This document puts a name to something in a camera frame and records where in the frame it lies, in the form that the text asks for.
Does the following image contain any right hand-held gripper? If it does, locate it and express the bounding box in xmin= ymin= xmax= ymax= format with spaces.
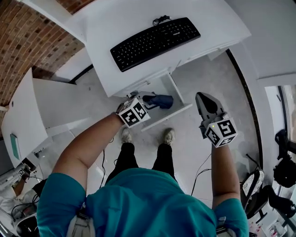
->
xmin=195 ymin=92 xmax=239 ymax=148

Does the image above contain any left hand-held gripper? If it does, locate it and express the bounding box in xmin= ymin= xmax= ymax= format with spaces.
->
xmin=118 ymin=91 xmax=157 ymax=128

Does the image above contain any blue object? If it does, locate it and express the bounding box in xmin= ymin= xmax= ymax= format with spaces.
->
xmin=141 ymin=94 xmax=174 ymax=110

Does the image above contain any white drawer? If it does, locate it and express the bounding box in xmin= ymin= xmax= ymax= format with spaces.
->
xmin=126 ymin=71 xmax=193 ymax=132

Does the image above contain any person's left forearm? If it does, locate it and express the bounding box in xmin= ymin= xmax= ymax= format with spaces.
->
xmin=52 ymin=112 xmax=124 ymax=181

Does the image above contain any person's right forearm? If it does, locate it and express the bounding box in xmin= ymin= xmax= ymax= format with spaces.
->
xmin=210 ymin=144 xmax=241 ymax=210

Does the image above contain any white desk with hutch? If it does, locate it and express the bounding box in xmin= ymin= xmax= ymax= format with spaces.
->
xmin=19 ymin=0 xmax=253 ymax=133

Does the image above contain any white writing desk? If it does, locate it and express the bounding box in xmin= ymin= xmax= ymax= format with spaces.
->
xmin=0 ymin=67 xmax=93 ymax=168

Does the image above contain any person's right shoe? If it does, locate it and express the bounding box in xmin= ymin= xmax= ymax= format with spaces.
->
xmin=161 ymin=128 xmax=176 ymax=146

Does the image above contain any person's shoe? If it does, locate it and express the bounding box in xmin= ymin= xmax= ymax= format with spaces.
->
xmin=161 ymin=128 xmax=176 ymax=146
xmin=120 ymin=127 xmax=133 ymax=143

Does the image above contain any person's left shoe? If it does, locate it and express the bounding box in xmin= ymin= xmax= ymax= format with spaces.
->
xmin=120 ymin=127 xmax=133 ymax=143

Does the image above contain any black keyboard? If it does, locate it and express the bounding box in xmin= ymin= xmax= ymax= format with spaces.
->
xmin=110 ymin=17 xmax=201 ymax=73

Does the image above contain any person's right leg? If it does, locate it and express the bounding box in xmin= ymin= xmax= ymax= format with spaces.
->
xmin=151 ymin=143 xmax=179 ymax=183

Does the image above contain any person's leg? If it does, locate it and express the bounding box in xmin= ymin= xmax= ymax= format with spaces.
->
xmin=151 ymin=143 xmax=179 ymax=183
xmin=105 ymin=142 xmax=139 ymax=186

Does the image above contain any person's left leg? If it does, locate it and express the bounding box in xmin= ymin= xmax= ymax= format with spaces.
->
xmin=105 ymin=142 xmax=139 ymax=186

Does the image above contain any black framed window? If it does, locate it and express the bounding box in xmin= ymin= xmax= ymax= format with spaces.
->
xmin=277 ymin=84 xmax=296 ymax=139

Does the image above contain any round patterned stool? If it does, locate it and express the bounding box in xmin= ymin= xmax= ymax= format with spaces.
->
xmin=240 ymin=168 xmax=265 ymax=210

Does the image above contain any black backpack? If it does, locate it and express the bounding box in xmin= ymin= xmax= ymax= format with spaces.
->
xmin=272 ymin=152 xmax=293 ymax=188

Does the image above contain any person's teal shirt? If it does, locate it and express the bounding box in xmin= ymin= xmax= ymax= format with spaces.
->
xmin=37 ymin=168 xmax=249 ymax=237

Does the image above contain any black office chair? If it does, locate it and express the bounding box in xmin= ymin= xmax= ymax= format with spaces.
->
xmin=244 ymin=185 xmax=296 ymax=220

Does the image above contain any wooden box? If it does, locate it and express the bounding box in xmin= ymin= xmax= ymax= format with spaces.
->
xmin=22 ymin=157 xmax=39 ymax=173

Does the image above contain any green book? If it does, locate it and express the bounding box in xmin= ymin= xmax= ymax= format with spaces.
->
xmin=9 ymin=133 xmax=22 ymax=160

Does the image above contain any white grey machine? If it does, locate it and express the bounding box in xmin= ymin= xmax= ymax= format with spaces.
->
xmin=12 ymin=212 xmax=39 ymax=237

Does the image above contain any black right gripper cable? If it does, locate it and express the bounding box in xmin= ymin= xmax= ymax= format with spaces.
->
xmin=191 ymin=153 xmax=212 ymax=197

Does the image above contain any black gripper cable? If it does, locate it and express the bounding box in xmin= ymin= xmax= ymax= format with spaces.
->
xmin=191 ymin=153 xmax=212 ymax=197
xmin=100 ymin=136 xmax=115 ymax=188

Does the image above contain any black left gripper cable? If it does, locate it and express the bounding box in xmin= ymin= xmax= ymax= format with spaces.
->
xmin=100 ymin=136 xmax=115 ymax=188

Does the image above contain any black camera bag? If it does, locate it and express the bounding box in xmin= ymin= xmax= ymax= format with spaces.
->
xmin=274 ymin=129 xmax=290 ymax=160

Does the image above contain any black keyboard cable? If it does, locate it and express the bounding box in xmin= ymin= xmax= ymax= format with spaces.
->
xmin=152 ymin=14 xmax=172 ymax=26

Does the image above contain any grey shoulder strap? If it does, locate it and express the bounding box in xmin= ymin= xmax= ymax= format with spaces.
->
xmin=66 ymin=203 xmax=96 ymax=237
xmin=215 ymin=216 xmax=228 ymax=237

